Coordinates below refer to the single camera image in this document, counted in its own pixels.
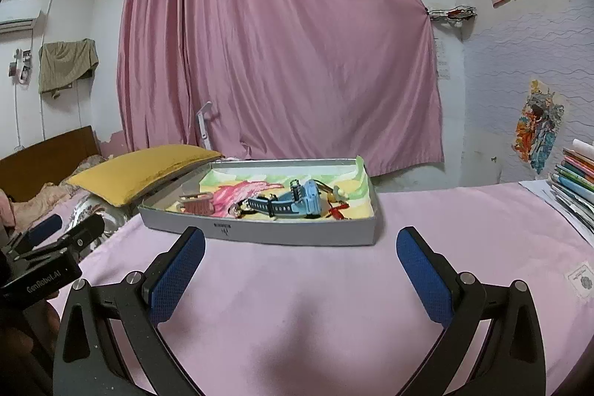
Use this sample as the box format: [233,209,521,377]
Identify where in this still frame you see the wooden headboard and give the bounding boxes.
[0,126,103,200]

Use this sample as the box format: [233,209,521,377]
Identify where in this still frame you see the blue smartwatch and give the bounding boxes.
[246,179,333,220]

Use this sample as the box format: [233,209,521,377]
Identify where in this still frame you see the pink curtain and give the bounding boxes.
[116,0,444,175]

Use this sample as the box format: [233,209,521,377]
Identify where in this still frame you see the colourful wall sticker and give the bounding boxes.
[513,79,566,175]

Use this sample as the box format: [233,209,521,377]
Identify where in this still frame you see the floral patterned silver pillow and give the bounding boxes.
[69,191,146,263]

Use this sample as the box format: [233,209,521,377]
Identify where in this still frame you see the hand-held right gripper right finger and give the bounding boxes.
[395,226,546,396]

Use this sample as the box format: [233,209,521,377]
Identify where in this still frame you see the pink floral quilt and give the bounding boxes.
[0,156,94,239]

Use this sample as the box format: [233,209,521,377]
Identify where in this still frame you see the white sheet label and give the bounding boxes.
[564,261,594,309]

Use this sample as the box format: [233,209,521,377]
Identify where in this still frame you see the flower print cloth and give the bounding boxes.
[164,157,375,221]

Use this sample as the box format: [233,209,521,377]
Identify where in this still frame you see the black hair tie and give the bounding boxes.
[231,200,261,219]

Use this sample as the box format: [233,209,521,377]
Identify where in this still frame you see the yellow pillow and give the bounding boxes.
[67,144,226,207]

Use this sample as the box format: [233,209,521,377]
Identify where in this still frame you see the white wall note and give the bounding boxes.
[436,38,451,79]

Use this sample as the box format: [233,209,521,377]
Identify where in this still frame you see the wire wall shelf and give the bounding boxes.
[427,5,478,28]

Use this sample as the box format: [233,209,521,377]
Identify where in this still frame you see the stack of books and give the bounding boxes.
[550,139,594,211]

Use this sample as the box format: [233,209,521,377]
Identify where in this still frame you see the hanging olive green cloth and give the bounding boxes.
[38,38,100,100]

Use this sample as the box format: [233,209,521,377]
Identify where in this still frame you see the pink bed sheet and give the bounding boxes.
[0,181,594,396]

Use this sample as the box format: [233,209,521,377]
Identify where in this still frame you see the white wall socket device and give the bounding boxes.
[8,48,33,84]

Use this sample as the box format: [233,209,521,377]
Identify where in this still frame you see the grey shallow box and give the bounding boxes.
[138,155,382,248]

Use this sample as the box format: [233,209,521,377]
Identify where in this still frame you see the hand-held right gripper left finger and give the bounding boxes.
[52,226,207,396]

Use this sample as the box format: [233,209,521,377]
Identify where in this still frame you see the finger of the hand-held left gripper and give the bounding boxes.
[9,214,63,251]
[17,214,105,263]

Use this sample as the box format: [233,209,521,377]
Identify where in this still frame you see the white air conditioner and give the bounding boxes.
[0,0,48,35]

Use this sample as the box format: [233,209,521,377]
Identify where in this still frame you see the white folding desk lamp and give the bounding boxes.
[197,101,222,151]

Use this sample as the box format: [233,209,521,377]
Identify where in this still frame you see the white loose papers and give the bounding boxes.
[519,179,594,235]

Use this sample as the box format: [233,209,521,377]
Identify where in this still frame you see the person's left hand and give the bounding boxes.
[0,291,61,380]

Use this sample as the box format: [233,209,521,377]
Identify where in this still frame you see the small red toy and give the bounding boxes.
[325,201,350,222]

